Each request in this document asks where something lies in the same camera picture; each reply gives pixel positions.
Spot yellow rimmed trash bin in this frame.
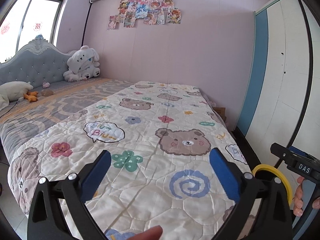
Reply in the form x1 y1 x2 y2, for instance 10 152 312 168
252 164 293 205

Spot person's right hand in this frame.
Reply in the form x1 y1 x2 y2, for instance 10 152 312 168
293 177 320 217

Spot person's left hand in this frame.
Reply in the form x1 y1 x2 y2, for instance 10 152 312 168
128 225 163 240

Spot cardboard box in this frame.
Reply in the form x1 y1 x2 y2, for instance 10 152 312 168
213 107 227 122

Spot white blue wardrobe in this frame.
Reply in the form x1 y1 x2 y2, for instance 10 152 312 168
237 0 319 165

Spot cartoon bear patterned quilt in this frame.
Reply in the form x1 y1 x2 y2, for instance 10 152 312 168
8 81 249 239

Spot grey orange patterned bedsheet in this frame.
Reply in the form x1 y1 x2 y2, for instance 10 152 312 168
1 78 133 163

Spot small brown toy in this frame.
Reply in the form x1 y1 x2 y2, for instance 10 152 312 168
41 89 54 96

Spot orange small plush toy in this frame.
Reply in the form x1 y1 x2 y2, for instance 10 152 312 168
23 91 38 102

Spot small pink toy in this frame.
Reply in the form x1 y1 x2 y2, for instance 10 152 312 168
42 82 50 88

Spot white dog plush toy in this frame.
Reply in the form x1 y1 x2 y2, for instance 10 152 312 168
63 46 100 82

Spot white goose plush toy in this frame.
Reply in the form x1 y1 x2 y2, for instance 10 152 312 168
0 81 34 110

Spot blue tufted headboard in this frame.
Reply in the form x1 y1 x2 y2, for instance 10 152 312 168
0 35 71 88

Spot window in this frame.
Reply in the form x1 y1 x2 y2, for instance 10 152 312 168
1 0 64 63

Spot anime posters on wall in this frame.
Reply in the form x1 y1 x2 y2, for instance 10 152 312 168
107 0 182 30

